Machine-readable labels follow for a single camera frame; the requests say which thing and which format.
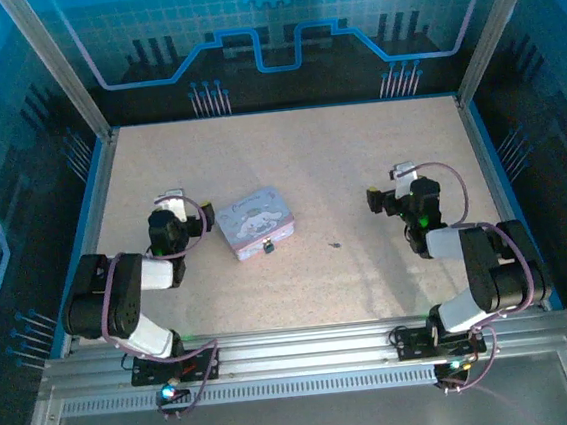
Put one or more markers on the pastel cartoon tin box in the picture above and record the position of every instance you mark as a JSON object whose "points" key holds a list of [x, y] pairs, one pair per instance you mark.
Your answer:
{"points": [[249, 221]]}

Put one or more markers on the small padlock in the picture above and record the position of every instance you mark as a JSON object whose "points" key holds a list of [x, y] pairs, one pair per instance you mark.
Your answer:
{"points": [[268, 247]]}

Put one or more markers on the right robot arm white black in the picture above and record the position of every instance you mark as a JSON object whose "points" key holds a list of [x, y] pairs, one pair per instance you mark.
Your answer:
{"points": [[484, 263]]}

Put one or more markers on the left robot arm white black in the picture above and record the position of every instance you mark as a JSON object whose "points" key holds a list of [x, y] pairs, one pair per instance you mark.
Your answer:
{"points": [[121, 298]]}

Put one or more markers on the grey metal sheet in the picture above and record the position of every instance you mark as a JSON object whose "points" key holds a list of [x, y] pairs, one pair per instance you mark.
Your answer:
{"points": [[309, 423]]}

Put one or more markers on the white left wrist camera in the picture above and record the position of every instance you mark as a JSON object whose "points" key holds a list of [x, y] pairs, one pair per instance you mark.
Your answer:
{"points": [[175, 205]]}

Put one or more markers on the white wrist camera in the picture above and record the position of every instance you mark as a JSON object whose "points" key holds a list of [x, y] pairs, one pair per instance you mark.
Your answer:
{"points": [[175, 205], [405, 180]]}

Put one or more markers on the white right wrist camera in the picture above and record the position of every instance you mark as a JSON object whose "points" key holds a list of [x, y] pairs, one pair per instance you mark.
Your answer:
{"points": [[405, 180]]}

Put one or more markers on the aluminium side rail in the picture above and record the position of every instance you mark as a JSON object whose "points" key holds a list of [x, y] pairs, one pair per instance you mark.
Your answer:
{"points": [[98, 215], [496, 177]]}

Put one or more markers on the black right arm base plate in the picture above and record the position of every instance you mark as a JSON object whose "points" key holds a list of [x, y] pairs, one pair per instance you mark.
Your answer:
{"points": [[412, 346]]}

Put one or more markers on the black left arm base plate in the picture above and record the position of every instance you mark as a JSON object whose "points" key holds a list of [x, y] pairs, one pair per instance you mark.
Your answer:
{"points": [[148, 373]]}

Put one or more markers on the aluminium front rail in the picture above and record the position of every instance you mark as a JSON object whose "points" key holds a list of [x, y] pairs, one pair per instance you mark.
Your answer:
{"points": [[302, 351]]}

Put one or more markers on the aluminium frame post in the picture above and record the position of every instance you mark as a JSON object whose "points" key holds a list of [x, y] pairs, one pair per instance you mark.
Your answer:
{"points": [[58, 68], [491, 26]]}

